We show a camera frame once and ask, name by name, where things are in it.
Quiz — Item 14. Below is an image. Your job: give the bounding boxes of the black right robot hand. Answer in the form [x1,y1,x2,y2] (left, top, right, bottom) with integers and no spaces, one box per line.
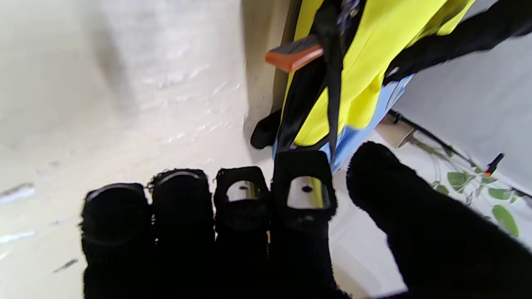
[80,141,532,299]

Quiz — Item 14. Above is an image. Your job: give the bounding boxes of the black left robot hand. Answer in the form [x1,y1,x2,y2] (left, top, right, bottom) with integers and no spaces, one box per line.
[383,0,532,85]

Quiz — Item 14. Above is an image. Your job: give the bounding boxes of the blue and yellow school bag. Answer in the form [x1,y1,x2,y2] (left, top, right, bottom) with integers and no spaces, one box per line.
[250,0,476,173]

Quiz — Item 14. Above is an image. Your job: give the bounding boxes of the green plant with long leaves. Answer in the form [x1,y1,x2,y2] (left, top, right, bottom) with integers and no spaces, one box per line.
[430,168,521,238]

